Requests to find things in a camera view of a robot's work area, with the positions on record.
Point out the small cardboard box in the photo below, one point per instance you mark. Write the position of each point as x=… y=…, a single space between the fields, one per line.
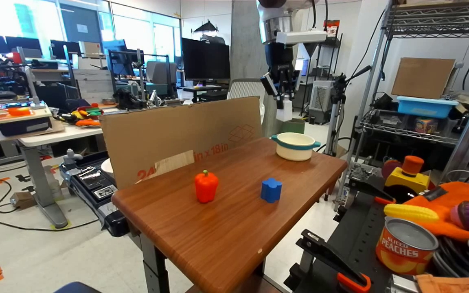
x=23 y=200

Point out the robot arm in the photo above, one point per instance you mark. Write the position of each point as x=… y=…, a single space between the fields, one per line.
x=280 y=25

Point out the white mesh office chair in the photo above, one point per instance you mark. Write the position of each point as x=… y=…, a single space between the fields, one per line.
x=244 y=88

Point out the white air purifier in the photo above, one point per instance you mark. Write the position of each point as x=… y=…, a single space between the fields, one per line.
x=321 y=101

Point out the tray box with orange item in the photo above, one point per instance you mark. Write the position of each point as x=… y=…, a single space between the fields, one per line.
x=23 y=122

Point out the orange labelled tin can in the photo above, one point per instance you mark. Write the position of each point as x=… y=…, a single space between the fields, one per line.
x=403 y=248

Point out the white desk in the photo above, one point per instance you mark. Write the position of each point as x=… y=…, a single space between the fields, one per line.
x=39 y=162

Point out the dark blue toy appliance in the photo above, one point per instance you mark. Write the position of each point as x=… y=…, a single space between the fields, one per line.
x=92 y=191

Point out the yellow toy corn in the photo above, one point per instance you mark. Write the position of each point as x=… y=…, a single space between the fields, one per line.
x=411 y=213

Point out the black monitor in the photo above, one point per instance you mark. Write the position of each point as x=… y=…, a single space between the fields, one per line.
x=205 y=60

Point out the blue flower-shaped block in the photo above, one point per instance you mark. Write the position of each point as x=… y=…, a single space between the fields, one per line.
x=271 y=190

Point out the heap of toy food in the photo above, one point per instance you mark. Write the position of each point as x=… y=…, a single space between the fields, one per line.
x=82 y=116

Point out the white plastic bottle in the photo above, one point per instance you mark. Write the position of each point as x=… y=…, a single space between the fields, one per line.
x=285 y=110

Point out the orange toy bell pepper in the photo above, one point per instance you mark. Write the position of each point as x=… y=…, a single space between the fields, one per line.
x=206 y=187

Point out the row of monitors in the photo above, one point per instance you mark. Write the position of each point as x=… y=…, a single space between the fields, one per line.
x=23 y=44

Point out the green container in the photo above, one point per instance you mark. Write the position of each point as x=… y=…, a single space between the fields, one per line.
x=294 y=126

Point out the white plate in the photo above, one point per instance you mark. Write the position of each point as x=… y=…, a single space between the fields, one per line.
x=107 y=166

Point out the camera on tripod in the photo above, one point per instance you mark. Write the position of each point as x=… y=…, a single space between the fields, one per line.
x=334 y=106

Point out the brown cardboard panel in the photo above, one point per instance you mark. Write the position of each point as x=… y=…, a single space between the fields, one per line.
x=165 y=134

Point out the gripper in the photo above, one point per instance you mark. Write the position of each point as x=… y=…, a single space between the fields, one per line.
x=279 y=55

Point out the red toy ball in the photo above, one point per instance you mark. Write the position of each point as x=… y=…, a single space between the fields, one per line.
x=390 y=167

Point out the flat cardboard box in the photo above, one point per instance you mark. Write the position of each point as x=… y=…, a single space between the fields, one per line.
x=421 y=77

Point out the orange cloth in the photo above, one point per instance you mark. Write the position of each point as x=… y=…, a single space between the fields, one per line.
x=462 y=195

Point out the light blue plastic bin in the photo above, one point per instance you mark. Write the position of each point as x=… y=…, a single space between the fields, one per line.
x=426 y=108

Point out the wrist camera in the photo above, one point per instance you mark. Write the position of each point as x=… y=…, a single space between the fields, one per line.
x=268 y=84

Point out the small colourful box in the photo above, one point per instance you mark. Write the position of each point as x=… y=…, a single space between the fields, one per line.
x=426 y=125

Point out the cream bowl with teal rim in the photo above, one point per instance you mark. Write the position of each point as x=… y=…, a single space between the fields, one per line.
x=294 y=148

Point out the yellow block with orange cylinder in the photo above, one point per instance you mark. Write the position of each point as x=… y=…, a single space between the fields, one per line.
x=407 y=179

